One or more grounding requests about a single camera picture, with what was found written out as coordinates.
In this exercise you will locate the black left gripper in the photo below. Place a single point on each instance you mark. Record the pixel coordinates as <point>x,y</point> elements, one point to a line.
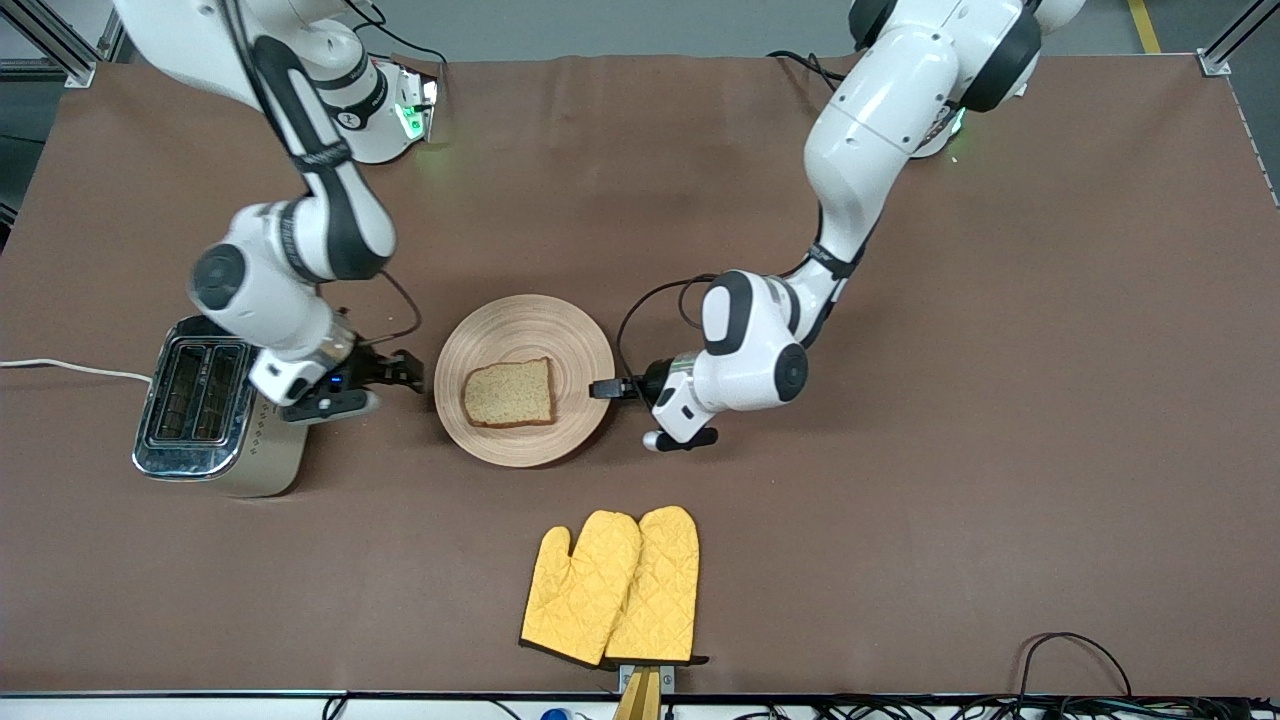
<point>651,382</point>

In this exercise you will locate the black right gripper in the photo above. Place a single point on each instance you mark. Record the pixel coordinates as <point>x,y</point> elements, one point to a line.
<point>372,368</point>

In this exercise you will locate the brown toast slice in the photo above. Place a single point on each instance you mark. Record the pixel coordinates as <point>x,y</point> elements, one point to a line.
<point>510,393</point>

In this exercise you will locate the round wooden plate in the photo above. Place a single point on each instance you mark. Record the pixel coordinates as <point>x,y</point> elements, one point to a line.
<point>520,320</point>

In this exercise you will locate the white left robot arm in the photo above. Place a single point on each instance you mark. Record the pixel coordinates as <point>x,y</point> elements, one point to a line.
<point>870,130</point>

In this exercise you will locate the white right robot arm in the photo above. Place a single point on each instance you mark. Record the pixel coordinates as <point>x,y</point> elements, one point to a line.
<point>300,240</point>

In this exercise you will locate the yellow quilted oven mitt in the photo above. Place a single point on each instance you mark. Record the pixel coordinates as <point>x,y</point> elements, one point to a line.
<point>662,590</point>
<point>578,590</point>

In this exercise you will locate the beige chrome toaster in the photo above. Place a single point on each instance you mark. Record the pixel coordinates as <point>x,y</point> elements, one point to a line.
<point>215,455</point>

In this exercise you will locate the small blue object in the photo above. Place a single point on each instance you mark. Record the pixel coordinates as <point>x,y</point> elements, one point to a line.
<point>556,714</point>

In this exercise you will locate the brown table cover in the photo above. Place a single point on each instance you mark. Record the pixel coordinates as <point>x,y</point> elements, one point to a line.
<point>1000,420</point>

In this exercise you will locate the wooden stick with metal bracket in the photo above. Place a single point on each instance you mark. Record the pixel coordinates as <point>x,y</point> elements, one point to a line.
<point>640,695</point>

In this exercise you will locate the aluminium frame profile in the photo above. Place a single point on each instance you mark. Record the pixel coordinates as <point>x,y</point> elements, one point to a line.
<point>60,45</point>
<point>1235,40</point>

